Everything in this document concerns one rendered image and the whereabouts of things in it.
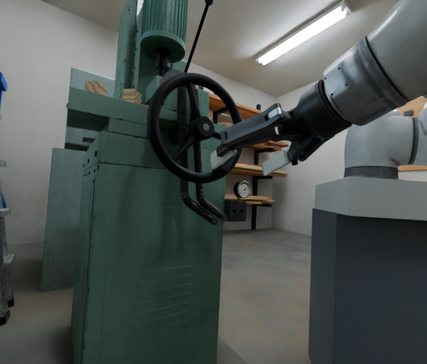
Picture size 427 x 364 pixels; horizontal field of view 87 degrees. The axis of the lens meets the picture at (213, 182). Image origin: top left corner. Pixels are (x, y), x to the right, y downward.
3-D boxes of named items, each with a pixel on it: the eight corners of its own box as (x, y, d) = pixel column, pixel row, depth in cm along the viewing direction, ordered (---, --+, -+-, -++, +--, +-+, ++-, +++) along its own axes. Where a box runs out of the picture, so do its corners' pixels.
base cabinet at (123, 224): (74, 437, 58) (95, 162, 61) (68, 322, 106) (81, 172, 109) (217, 369, 82) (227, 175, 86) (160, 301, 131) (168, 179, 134)
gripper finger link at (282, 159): (285, 149, 45) (287, 149, 45) (260, 163, 50) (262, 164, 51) (288, 162, 44) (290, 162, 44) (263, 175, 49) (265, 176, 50)
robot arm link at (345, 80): (355, 22, 25) (308, 63, 29) (388, 87, 22) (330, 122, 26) (389, 53, 30) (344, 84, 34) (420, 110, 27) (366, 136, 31)
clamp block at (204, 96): (165, 108, 63) (167, 76, 63) (149, 120, 74) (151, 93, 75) (209, 120, 71) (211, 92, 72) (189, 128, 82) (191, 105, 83)
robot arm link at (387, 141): (344, 172, 90) (347, 118, 92) (402, 173, 81) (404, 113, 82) (342, 165, 77) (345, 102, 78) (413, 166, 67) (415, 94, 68)
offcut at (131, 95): (140, 107, 72) (141, 94, 72) (133, 102, 68) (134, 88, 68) (130, 108, 73) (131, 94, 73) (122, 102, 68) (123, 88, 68)
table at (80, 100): (66, 96, 50) (68, 69, 50) (65, 126, 76) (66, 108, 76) (261, 141, 84) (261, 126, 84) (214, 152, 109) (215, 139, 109)
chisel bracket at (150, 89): (155, 97, 83) (157, 74, 84) (144, 107, 95) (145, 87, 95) (174, 102, 87) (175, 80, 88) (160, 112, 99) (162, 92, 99)
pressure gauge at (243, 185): (237, 203, 81) (238, 180, 81) (230, 202, 84) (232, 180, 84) (250, 203, 84) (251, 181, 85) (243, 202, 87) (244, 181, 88)
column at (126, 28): (116, 151, 97) (128, -9, 101) (108, 157, 115) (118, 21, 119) (165, 157, 109) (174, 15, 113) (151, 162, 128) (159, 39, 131)
